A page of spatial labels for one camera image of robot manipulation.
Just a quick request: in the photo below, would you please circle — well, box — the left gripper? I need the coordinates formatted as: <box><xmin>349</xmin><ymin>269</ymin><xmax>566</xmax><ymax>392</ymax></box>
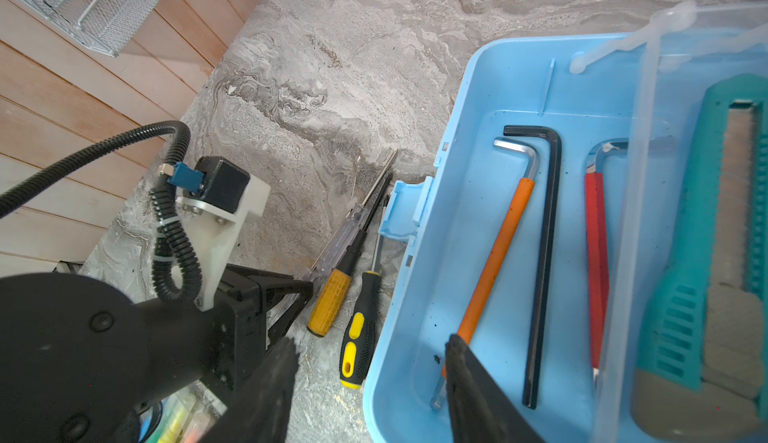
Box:
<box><xmin>137</xmin><ymin>264</ymin><xmax>314</xmax><ymax>395</ymax></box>

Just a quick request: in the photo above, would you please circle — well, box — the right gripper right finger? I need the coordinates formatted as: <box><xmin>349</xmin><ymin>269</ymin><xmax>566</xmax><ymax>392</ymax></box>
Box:
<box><xmin>446</xmin><ymin>334</ymin><xmax>543</xmax><ymax>443</ymax></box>

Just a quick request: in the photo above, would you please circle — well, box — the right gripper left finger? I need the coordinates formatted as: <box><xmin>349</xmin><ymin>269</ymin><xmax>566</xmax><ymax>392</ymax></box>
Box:
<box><xmin>200</xmin><ymin>338</ymin><xmax>299</xmax><ymax>442</ymax></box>

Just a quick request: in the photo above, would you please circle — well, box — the black hex key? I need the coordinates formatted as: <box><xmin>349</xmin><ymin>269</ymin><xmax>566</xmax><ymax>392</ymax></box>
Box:
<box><xmin>504</xmin><ymin>125</ymin><xmax>562</xmax><ymax>410</ymax></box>

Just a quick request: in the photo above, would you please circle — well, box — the black yellow stubby screwdriver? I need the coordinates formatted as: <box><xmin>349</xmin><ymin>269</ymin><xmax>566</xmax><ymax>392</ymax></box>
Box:
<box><xmin>339</xmin><ymin>234</ymin><xmax>383</xmax><ymax>389</ymax></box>

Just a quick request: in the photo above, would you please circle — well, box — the small yellow screwdriver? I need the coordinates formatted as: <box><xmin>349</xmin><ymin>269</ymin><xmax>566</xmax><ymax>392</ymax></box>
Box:
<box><xmin>307</xmin><ymin>170</ymin><xmax>393</xmax><ymax>337</ymax></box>

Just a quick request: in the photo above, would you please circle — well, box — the blue plastic tool box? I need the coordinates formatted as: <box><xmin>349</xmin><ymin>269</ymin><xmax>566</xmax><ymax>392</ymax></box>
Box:
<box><xmin>363</xmin><ymin>2</ymin><xmax>767</xmax><ymax>442</ymax></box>

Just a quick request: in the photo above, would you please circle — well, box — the teal handled tool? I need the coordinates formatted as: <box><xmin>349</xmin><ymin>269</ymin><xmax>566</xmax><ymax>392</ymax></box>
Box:
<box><xmin>631</xmin><ymin>73</ymin><xmax>767</xmax><ymax>442</ymax></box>

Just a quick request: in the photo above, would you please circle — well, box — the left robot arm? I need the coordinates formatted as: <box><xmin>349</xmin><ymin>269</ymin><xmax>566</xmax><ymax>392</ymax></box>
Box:
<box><xmin>1</xmin><ymin>121</ymin><xmax>313</xmax><ymax>442</ymax></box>

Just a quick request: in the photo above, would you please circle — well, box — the highlighter pen pack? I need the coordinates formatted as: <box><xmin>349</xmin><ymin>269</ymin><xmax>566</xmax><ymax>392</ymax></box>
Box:
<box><xmin>138</xmin><ymin>382</ymin><xmax>227</xmax><ymax>443</ymax></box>

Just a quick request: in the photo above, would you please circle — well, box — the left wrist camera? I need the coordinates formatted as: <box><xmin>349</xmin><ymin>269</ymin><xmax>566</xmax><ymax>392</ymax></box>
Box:
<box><xmin>160</xmin><ymin>156</ymin><xmax>271</xmax><ymax>311</ymax></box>

